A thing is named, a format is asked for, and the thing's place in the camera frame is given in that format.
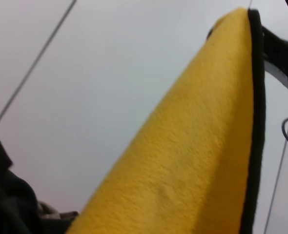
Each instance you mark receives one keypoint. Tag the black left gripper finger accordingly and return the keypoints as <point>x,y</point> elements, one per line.
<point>7,207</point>

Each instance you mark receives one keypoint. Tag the yellow grey towel black trim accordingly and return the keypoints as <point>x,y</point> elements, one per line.
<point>195,151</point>

